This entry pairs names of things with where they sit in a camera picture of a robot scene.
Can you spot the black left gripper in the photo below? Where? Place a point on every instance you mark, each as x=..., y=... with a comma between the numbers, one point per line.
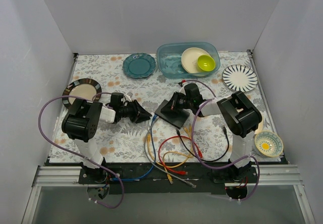
x=135, y=110

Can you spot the white plate blue stripes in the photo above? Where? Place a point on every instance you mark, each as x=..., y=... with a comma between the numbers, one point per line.
x=240, y=78

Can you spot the teal scalloped plate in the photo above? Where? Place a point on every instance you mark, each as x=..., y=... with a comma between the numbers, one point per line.
x=139, y=65

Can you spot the cream square dish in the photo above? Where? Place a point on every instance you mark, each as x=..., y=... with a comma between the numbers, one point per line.
x=259, y=128

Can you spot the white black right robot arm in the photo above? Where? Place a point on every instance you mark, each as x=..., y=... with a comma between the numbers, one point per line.
x=241, y=116

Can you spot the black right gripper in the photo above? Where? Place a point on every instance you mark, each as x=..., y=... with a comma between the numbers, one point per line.
x=174, y=105

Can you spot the brown rimmed cream plate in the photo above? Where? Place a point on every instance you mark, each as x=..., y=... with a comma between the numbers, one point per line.
x=85, y=87

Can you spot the yellow flower patterned bowl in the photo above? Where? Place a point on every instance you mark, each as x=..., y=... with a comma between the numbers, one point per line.
x=268, y=144

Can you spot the cream plate in tub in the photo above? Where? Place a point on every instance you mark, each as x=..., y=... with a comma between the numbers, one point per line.
x=189, y=59

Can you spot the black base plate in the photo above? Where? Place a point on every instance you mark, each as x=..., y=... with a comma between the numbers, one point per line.
x=145, y=178

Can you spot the blue transparent plastic tub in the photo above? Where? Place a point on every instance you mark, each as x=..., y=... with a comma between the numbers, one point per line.
x=179, y=60

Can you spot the black network switch box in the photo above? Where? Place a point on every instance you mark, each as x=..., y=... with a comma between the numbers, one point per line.
x=175, y=119

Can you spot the aluminium frame rail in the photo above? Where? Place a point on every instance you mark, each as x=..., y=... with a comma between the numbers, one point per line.
x=49, y=176

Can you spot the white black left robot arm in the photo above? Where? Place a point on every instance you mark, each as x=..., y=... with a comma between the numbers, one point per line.
x=83, y=118

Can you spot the floral patterned table mat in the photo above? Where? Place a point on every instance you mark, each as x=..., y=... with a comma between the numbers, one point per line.
x=126, y=141

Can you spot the lime green bowl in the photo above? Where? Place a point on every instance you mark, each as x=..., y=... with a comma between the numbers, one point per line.
x=206, y=63

